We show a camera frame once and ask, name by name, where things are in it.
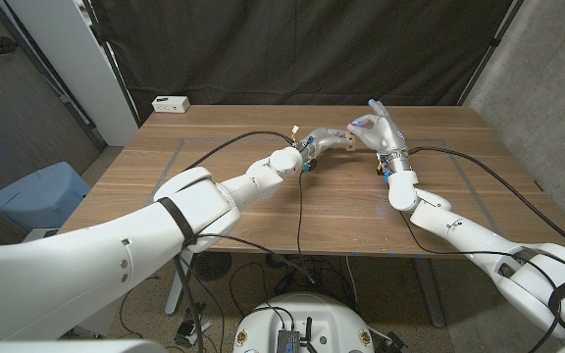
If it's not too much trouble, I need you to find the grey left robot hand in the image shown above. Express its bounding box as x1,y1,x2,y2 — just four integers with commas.
295,126,355,167

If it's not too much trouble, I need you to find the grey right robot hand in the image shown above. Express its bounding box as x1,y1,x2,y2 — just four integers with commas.
346,99,410,175

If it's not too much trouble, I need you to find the black backdrop stand pole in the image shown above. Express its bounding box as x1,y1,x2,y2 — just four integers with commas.
81,0,141,127
458,0,527,106

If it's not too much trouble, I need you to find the white power strip box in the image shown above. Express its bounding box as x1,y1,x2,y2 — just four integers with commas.
151,95,191,114

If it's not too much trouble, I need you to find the grey table leg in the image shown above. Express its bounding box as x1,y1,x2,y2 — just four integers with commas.
412,257,445,328

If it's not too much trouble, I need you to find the round black floor fan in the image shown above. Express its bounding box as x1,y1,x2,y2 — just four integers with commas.
196,251,232,282

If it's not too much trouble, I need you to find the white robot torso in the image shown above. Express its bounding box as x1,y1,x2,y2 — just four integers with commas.
232,292,376,353

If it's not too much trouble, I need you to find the small black device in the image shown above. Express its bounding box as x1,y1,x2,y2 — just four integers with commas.
385,331,411,353

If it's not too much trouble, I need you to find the grey electronics box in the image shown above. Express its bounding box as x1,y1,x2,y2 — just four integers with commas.
276,328,301,353

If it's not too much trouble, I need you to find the black white floor gadget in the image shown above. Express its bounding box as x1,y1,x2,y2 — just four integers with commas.
174,302,214,348

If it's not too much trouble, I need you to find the white table leg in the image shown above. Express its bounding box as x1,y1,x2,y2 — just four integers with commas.
164,264,186,316

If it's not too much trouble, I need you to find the white pillar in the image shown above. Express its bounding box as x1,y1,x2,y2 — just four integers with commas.
5,0,139,147

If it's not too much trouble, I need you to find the blue plastic bin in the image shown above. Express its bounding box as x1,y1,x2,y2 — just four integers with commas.
0,161,91,234

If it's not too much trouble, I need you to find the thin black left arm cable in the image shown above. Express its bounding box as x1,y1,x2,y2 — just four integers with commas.
197,170,317,284

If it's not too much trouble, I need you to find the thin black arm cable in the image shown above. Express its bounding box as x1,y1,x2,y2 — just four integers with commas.
397,209,562,353
197,170,317,284

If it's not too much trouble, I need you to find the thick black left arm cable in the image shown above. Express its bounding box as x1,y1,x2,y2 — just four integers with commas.
173,129,295,353

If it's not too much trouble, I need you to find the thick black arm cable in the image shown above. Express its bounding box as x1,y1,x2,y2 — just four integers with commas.
173,129,295,353
407,145,565,262

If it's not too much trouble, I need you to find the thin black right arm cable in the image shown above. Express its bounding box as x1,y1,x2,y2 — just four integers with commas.
397,209,562,353

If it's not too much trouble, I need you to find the tangle of black floor cables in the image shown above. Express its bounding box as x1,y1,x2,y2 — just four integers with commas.
228,253,357,315

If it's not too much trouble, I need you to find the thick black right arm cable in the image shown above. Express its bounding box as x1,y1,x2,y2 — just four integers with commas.
407,145,565,262

